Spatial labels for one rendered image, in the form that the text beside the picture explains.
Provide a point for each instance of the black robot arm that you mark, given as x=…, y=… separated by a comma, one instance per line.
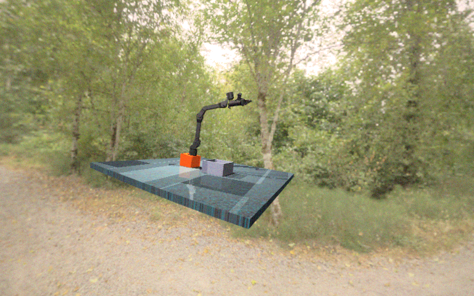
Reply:
x=230, y=97

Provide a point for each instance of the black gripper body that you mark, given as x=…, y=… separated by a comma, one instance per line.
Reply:
x=241, y=102

